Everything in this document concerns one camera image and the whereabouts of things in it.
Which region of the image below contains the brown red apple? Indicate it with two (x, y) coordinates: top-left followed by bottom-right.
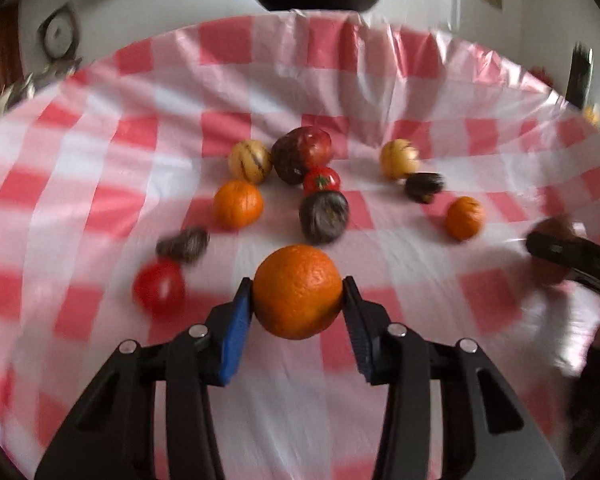
(530, 214), (584, 287)

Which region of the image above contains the small orange mandarin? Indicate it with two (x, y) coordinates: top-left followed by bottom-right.
(443, 196), (486, 242)

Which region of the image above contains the large red tomato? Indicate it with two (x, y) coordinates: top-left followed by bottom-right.
(132, 259), (186, 318)

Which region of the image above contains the dark wrinkled fruit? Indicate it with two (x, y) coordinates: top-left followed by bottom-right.
(404, 172), (444, 204)
(299, 191), (350, 245)
(155, 226), (210, 264)

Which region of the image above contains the yellow striped melon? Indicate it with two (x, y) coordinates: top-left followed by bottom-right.
(227, 140), (272, 185)
(379, 139), (419, 181)

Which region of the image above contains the large orange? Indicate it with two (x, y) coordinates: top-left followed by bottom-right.
(253, 245), (342, 340)

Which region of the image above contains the medium orange mandarin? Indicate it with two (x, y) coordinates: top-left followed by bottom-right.
(212, 180), (264, 231)

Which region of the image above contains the small red tomato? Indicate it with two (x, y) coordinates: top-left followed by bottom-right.
(302, 166), (341, 196)

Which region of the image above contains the dark red wrinkled apple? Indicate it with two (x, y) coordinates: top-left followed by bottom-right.
(271, 127), (334, 186)

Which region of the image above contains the black thermos bottle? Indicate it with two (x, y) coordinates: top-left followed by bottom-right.
(566, 42), (593, 110)

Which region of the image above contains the red white checkered tablecloth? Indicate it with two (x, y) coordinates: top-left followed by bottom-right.
(0, 13), (600, 474)

